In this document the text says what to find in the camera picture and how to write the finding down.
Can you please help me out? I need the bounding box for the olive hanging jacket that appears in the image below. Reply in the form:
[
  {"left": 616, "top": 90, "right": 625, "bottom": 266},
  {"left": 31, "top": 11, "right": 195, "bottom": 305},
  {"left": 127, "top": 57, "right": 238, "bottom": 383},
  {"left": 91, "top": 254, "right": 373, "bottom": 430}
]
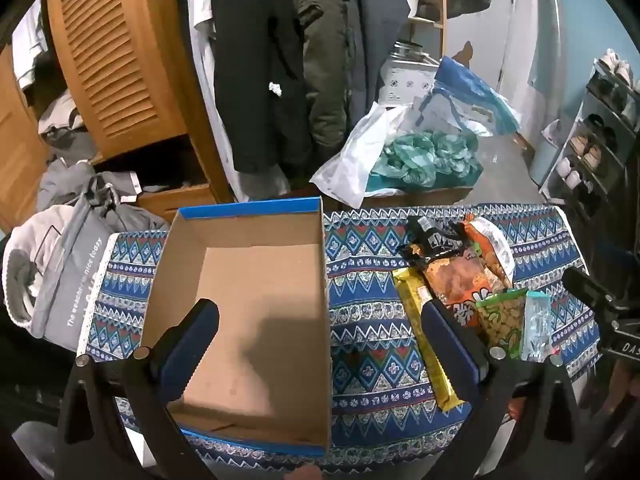
[{"left": 282, "top": 0, "right": 351, "bottom": 181}]

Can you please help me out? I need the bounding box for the group of shoes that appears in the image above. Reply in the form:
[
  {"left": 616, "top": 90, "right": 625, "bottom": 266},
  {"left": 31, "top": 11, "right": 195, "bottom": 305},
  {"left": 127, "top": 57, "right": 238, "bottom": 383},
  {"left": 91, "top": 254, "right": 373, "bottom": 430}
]
[{"left": 557, "top": 47, "right": 640, "bottom": 211}]

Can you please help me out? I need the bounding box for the long yellow snack packet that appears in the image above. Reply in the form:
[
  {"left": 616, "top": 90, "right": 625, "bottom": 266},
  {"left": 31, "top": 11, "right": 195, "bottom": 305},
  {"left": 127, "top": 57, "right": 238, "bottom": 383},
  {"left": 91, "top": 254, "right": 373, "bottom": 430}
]
[{"left": 392, "top": 266, "right": 473, "bottom": 413}]

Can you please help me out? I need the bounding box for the grey hooded sweatshirt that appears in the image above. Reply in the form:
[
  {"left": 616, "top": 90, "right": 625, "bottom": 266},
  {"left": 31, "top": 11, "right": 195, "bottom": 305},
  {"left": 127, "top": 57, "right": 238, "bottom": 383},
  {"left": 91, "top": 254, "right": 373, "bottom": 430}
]
[{"left": 30, "top": 200, "right": 121, "bottom": 356}]

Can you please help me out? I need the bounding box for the wooden wardrobe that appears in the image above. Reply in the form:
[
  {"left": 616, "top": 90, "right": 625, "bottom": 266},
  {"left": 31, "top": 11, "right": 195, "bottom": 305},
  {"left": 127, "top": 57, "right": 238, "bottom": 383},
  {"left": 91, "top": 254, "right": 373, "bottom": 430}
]
[{"left": 0, "top": 0, "right": 236, "bottom": 233}]

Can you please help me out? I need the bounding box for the blue patterned tablecloth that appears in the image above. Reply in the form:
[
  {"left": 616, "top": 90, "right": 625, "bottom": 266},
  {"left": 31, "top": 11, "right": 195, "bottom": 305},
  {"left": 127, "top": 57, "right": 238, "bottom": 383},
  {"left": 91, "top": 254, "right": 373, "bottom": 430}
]
[{"left": 77, "top": 203, "right": 601, "bottom": 461}]

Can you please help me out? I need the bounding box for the grey clothing pile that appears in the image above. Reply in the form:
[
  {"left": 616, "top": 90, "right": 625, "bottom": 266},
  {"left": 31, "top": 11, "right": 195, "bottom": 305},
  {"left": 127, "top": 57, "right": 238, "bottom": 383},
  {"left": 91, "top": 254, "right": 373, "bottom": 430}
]
[{"left": 37, "top": 160, "right": 171, "bottom": 233}]

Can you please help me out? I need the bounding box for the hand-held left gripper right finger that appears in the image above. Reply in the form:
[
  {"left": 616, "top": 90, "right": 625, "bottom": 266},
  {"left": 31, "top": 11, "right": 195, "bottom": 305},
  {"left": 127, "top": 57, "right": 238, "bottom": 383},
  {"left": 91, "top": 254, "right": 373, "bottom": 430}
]
[{"left": 419, "top": 300, "right": 586, "bottom": 480}]

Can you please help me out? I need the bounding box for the grey shoe rack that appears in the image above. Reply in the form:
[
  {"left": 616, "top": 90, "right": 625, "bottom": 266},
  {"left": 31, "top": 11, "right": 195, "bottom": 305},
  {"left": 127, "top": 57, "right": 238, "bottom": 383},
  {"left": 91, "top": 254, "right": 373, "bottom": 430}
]
[{"left": 537, "top": 57, "right": 640, "bottom": 211}]

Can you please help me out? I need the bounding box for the white door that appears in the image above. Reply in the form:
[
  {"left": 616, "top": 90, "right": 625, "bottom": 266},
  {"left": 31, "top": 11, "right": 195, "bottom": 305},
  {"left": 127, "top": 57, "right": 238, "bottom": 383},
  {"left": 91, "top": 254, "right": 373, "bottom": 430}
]
[{"left": 445, "top": 0, "right": 538, "bottom": 136}]

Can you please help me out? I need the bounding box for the wooden louvered door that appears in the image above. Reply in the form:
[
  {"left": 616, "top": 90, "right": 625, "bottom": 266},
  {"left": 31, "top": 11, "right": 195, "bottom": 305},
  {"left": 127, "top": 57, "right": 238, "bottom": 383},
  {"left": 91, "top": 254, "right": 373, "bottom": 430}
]
[{"left": 46, "top": 0, "right": 188, "bottom": 161}]

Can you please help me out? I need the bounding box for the orange cartoon snack packet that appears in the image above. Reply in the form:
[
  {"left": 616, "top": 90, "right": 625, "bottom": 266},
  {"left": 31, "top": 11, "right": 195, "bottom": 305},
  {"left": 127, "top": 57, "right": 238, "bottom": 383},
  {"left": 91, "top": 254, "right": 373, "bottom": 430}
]
[{"left": 422, "top": 247, "right": 508, "bottom": 328}]

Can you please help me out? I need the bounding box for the green peanut packet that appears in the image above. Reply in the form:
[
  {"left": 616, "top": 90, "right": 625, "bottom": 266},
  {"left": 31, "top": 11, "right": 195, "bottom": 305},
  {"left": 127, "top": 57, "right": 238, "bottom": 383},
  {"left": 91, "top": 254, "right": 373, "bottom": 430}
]
[{"left": 475, "top": 289, "right": 528, "bottom": 358}]

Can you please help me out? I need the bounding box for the white appliance box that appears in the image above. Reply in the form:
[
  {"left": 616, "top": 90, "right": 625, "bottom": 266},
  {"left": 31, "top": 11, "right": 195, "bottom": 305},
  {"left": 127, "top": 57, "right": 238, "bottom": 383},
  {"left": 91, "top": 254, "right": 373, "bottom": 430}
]
[{"left": 380, "top": 40, "right": 443, "bottom": 108}]

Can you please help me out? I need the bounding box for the white plastic bag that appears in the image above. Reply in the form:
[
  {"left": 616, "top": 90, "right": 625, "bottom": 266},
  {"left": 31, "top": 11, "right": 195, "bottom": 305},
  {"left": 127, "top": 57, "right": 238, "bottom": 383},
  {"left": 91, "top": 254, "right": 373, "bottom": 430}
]
[{"left": 310, "top": 105, "right": 416, "bottom": 208}]

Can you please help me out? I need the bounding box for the bundle of teal plastic bags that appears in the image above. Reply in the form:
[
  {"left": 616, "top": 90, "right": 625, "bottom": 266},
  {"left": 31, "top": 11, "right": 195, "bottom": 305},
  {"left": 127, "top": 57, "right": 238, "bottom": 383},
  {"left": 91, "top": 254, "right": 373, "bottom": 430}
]
[{"left": 367, "top": 130, "right": 483, "bottom": 193}]

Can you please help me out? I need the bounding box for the black snack packet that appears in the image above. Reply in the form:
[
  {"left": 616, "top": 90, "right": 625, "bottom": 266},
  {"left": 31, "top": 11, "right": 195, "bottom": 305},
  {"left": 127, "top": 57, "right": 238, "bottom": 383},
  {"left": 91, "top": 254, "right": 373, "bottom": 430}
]
[{"left": 397, "top": 216, "right": 473, "bottom": 266}]

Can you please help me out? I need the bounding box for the orange and white snack packet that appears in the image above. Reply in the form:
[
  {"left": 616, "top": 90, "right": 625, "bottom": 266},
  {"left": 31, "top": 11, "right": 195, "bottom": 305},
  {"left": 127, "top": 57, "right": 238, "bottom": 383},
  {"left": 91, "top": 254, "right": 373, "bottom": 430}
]
[{"left": 462, "top": 215, "right": 516, "bottom": 291}]

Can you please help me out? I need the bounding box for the blue-rimmed cardboard box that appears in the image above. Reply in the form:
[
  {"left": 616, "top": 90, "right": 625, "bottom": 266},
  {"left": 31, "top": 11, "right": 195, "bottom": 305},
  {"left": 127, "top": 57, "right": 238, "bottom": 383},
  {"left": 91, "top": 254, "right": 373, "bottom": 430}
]
[{"left": 140, "top": 197, "right": 333, "bottom": 457}]

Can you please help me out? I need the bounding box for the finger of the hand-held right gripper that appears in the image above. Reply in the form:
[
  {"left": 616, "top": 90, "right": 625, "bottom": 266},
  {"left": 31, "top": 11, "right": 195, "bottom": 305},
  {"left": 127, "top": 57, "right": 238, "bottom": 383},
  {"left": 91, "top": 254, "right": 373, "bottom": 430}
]
[{"left": 561, "top": 266, "right": 617, "bottom": 322}]

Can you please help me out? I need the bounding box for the clear blue snack packet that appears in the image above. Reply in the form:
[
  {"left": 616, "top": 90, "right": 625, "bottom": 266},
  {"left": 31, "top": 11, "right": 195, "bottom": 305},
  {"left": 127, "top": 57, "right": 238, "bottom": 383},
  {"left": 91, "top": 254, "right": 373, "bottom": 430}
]
[{"left": 520, "top": 290, "right": 553, "bottom": 363}]

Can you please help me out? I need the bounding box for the grey-blue hanging coat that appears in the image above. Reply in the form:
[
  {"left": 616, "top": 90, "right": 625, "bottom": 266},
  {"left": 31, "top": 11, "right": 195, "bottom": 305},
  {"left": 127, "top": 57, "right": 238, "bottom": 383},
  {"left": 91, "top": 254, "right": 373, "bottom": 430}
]
[{"left": 345, "top": 0, "right": 411, "bottom": 126}]

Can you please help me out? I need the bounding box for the wooden shelf unit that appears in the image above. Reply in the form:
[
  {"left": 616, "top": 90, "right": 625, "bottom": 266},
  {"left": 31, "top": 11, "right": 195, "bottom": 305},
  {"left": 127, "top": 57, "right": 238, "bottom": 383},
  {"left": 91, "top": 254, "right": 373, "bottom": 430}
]
[{"left": 405, "top": 0, "right": 448, "bottom": 61}]

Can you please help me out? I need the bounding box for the blue plastic bag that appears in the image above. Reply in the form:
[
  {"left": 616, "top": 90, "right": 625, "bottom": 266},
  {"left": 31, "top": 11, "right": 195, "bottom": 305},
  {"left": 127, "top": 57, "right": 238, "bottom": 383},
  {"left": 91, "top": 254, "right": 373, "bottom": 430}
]
[{"left": 415, "top": 56, "right": 521, "bottom": 136}]

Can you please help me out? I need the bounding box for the black hanging coat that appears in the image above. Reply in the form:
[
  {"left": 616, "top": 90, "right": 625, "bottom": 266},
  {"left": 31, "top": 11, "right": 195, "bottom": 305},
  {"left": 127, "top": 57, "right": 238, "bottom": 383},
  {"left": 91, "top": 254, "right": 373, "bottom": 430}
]
[{"left": 214, "top": 0, "right": 321, "bottom": 173}]

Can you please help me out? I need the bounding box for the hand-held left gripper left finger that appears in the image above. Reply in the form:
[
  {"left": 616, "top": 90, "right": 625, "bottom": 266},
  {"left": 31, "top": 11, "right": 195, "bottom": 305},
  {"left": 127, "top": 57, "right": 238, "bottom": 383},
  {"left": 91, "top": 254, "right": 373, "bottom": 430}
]
[{"left": 55, "top": 298, "right": 221, "bottom": 480}]

